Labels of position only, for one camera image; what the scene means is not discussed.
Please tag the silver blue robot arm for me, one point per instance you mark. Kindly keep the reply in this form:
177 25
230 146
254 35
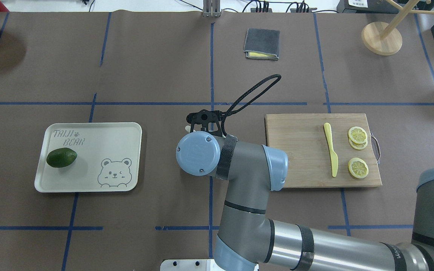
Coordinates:
386 213

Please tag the grey folded cloth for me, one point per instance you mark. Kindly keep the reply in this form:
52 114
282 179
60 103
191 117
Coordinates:
262 44

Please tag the wooden cutting board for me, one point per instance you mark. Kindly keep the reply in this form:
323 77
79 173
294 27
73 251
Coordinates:
302 137

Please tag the white bear tray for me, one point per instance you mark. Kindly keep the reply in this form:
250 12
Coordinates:
108 155

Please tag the yellow plastic knife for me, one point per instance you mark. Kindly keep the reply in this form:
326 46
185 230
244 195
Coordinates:
334 158

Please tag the green avocado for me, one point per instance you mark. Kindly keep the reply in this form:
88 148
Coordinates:
60 158

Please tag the lemon slice upper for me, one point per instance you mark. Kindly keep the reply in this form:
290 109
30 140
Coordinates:
358 135

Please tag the lemon slice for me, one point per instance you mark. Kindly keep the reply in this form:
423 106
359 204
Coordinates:
358 135
357 146

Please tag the lemon slice lower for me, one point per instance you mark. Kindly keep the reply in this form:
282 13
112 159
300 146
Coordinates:
357 146

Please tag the lemon slice single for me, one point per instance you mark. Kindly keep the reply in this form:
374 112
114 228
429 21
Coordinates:
358 168

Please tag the wooden mug tree stand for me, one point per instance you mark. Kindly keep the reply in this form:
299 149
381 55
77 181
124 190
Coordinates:
383 38

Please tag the aluminium frame post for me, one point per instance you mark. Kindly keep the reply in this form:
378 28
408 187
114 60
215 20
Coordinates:
211 8

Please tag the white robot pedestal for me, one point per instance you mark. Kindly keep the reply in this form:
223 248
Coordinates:
208 265

